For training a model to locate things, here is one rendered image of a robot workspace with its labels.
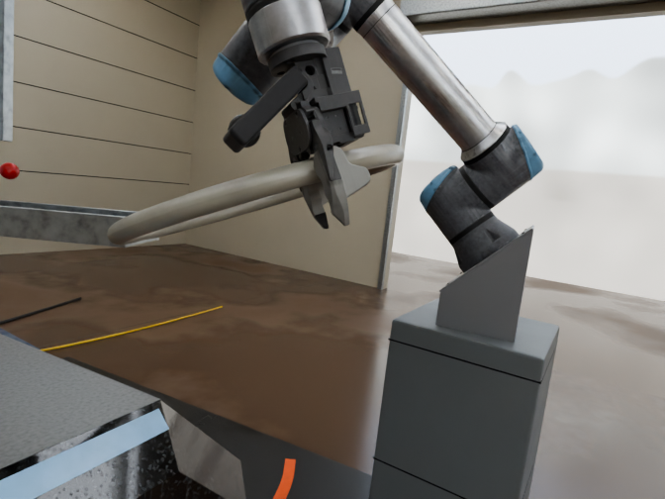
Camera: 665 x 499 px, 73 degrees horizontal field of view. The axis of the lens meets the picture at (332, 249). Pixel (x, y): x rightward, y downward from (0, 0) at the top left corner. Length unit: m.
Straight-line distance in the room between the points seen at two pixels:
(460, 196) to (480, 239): 0.13
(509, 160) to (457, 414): 0.68
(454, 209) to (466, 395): 0.50
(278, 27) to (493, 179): 0.87
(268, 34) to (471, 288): 0.90
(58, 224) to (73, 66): 6.07
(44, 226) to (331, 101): 0.53
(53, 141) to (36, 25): 1.31
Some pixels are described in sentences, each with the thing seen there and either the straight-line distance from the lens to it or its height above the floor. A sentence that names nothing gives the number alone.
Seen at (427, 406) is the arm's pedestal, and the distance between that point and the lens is 1.32.
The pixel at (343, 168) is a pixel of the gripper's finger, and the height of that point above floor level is 1.22.
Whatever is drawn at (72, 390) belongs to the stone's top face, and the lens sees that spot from 0.91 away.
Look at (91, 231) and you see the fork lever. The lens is 0.82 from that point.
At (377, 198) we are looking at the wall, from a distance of 5.73.
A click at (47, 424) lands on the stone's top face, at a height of 0.81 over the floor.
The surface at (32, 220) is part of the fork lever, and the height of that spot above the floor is 1.09.
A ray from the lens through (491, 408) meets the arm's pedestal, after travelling 1.27.
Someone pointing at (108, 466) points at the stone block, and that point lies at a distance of 0.78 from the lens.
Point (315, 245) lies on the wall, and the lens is 6.21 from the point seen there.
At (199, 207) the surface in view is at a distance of 0.55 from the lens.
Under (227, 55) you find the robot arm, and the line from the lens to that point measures 0.74.
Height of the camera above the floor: 1.20
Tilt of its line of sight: 8 degrees down
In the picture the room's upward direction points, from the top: 6 degrees clockwise
